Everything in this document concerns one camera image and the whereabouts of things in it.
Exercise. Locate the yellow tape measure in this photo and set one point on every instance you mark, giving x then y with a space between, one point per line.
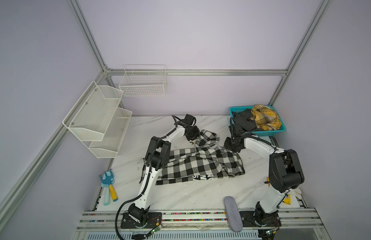
287 200

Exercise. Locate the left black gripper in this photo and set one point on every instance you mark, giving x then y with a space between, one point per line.
197 132

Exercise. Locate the teal plastic basket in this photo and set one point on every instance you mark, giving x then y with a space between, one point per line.
260 133

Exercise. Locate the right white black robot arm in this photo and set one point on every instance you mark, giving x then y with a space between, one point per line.
284 172

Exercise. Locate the dark grey striped shirt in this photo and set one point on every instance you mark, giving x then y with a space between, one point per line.
245 120

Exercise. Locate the yellow handled toy tool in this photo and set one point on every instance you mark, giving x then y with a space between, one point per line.
113 193

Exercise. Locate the aluminium frame profile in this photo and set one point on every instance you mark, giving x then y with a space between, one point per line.
204 72

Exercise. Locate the white wire wall basket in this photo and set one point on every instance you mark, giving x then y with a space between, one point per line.
144 81

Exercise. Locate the black white checkered shirt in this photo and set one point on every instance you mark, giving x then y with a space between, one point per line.
205 161

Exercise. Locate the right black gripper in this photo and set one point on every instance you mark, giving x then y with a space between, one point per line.
226 145

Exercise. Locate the grey foam microphone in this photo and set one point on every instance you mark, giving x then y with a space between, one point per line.
233 214

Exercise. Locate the white mesh two-tier shelf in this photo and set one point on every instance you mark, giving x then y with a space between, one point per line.
98 121

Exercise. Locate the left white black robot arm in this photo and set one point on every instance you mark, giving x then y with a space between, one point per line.
156 159

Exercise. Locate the yellow plaid shirt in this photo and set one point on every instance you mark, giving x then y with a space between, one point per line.
266 118

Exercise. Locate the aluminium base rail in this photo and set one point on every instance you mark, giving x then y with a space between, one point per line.
290 224

